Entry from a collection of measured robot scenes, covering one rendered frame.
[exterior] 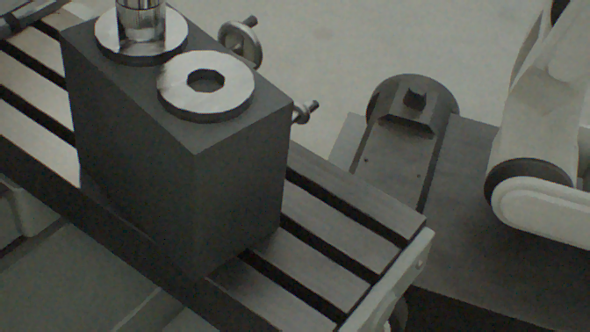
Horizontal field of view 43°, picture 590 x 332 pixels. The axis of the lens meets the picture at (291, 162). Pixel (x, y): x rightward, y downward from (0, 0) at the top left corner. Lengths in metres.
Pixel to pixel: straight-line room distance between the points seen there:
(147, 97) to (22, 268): 0.49
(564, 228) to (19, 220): 0.83
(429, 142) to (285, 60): 1.18
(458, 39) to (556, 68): 1.74
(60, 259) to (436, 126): 0.75
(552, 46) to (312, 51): 1.62
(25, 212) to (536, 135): 0.76
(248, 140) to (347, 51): 1.98
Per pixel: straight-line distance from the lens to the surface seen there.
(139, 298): 1.46
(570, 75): 1.10
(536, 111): 1.20
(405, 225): 0.86
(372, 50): 2.67
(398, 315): 1.23
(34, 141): 0.94
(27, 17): 1.12
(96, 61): 0.74
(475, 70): 2.69
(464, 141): 1.52
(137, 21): 0.73
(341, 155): 1.67
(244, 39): 1.55
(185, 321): 1.62
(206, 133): 0.66
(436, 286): 1.27
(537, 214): 1.27
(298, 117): 1.59
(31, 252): 1.12
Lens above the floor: 1.56
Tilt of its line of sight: 45 degrees down
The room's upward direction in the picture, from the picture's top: 7 degrees clockwise
